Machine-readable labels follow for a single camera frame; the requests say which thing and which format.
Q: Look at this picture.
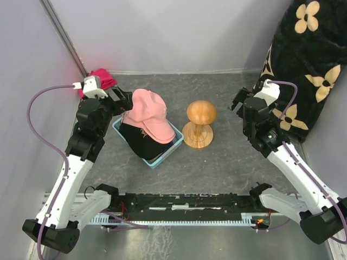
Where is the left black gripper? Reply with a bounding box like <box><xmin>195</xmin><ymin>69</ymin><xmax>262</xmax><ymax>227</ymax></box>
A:
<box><xmin>92</xmin><ymin>84</ymin><xmax>133</xmax><ymax>136</ymax></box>

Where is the plain pink cap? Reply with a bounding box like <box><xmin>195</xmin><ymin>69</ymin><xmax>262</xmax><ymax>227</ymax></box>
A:
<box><xmin>123</xmin><ymin>89</ymin><xmax>175</xmax><ymax>144</ymax></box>

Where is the black cap gold R logo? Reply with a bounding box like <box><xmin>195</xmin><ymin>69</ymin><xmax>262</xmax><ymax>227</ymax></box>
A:
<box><xmin>119</xmin><ymin>123</ymin><xmax>174</xmax><ymax>161</ymax></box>

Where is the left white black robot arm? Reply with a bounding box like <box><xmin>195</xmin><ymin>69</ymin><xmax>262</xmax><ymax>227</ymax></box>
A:
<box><xmin>22</xmin><ymin>86</ymin><xmax>133</xmax><ymax>259</ymax></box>

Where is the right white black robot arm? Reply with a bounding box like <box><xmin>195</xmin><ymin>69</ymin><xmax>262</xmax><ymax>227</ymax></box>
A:
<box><xmin>230</xmin><ymin>87</ymin><xmax>346</xmax><ymax>244</ymax></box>

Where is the red cloth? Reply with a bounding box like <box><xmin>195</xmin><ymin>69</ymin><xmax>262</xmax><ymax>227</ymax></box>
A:
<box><xmin>88</xmin><ymin>68</ymin><xmax>118</xmax><ymax>91</ymax></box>

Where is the wooden hat stand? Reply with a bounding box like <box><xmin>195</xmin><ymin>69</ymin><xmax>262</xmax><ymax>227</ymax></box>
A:
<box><xmin>182</xmin><ymin>100</ymin><xmax>217</xmax><ymax>149</ymax></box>

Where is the aluminium corner profile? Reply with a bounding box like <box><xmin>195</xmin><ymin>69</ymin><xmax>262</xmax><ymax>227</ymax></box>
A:
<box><xmin>39</xmin><ymin>0</ymin><xmax>88</xmax><ymax>76</ymax></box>

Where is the light blue plastic basket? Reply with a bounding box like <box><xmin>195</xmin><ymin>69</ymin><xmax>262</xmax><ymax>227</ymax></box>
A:
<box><xmin>112</xmin><ymin>118</ymin><xmax>184</xmax><ymax>169</ymax></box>

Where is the black floral blanket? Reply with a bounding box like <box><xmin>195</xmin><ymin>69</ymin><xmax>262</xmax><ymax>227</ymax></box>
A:
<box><xmin>253</xmin><ymin>1</ymin><xmax>346</xmax><ymax>141</ymax></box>

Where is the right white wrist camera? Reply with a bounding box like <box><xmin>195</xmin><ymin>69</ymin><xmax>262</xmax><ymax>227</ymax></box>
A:
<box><xmin>254</xmin><ymin>80</ymin><xmax>280</xmax><ymax>106</ymax></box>

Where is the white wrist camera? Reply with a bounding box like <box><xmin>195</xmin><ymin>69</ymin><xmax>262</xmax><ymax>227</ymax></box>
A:
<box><xmin>73</xmin><ymin>76</ymin><xmax>108</xmax><ymax>99</ymax></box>
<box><xmin>254</xmin><ymin>80</ymin><xmax>280</xmax><ymax>106</ymax></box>

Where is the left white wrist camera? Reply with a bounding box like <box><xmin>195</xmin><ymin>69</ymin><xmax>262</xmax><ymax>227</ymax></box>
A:
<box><xmin>73</xmin><ymin>76</ymin><xmax>108</xmax><ymax>99</ymax></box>

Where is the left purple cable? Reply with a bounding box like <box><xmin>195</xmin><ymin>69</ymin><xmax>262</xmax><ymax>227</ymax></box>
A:
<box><xmin>26</xmin><ymin>84</ymin><xmax>75</xmax><ymax>259</ymax></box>

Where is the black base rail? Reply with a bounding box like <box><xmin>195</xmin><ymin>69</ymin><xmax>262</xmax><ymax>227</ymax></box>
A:
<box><xmin>105</xmin><ymin>193</ymin><xmax>269</xmax><ymax>221</ymax></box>

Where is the light blue cable duct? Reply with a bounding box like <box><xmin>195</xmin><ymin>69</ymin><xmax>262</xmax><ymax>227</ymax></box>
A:
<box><xmin>88</xmin><ymin>213</ymin><xmax>258</xmax><ymax>228</ymax></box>

